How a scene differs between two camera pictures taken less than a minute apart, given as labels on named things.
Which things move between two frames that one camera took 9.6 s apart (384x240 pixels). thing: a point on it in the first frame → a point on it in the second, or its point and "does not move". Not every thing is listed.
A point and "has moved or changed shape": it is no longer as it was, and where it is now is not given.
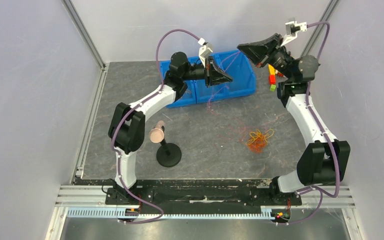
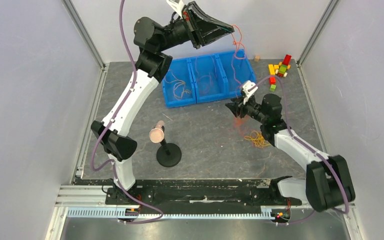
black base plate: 221,191 does not move
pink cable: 226,88 has moved or changed shape
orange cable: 257,144 has moved or changed shape
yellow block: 271,70 does not move
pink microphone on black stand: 168,154 does not move
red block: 272,79 does not move
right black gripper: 273,48 → 243,108
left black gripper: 213,75 → 198,25
